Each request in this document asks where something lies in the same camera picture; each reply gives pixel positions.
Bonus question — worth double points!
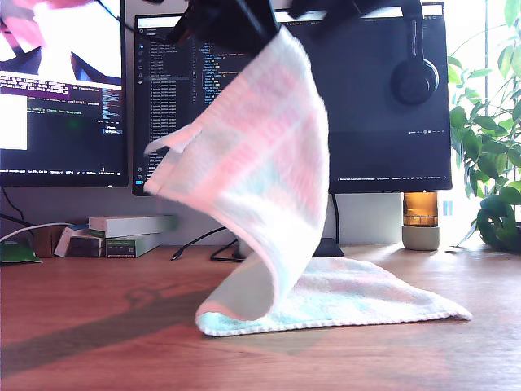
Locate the black headphones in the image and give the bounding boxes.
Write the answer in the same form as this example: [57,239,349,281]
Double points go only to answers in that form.
[390,0,440,106]

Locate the green white barcode box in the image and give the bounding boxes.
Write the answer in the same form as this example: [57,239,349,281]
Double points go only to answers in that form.
[105,234,164,259]

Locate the brown cardboard box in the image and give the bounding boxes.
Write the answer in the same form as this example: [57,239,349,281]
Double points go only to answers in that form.
[32,223,66,258]

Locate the small dark white box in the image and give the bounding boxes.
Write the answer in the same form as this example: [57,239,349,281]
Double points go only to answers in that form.
[69,245,103,258]
[69,236,103,248]

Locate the white cable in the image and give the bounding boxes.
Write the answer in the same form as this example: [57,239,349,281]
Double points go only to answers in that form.
[0,222,78,244]

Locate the green snack bag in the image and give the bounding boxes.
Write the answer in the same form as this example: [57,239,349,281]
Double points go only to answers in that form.
[0,238,43,265]

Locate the white pink tea towel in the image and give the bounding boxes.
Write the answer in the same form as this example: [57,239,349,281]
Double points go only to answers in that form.
[144,28,473,338]

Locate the wide black monitor with stand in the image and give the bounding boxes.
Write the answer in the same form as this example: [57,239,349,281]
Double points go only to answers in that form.
[132,2,453,258]

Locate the amber glass jar grey base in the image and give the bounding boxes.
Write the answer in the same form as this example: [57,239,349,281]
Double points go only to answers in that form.
[401,191,441,252]

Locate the thin black cable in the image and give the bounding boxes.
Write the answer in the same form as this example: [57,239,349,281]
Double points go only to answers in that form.
[0,186,26,217]

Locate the black monitor with terminal screen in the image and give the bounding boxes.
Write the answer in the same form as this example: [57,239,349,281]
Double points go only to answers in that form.
[0,0,129,188]

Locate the green leafy houseplant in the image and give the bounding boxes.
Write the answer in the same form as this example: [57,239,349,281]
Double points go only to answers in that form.
[447,0,521,253]

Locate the black desk cable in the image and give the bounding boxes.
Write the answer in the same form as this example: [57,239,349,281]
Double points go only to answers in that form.
[0,213,36,229]

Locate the black USB cable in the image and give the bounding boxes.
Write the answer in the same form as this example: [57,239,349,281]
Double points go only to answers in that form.
[170,226,245,262]

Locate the black monitor cable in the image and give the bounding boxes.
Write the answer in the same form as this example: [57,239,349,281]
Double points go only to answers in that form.
[332,193,342,245]

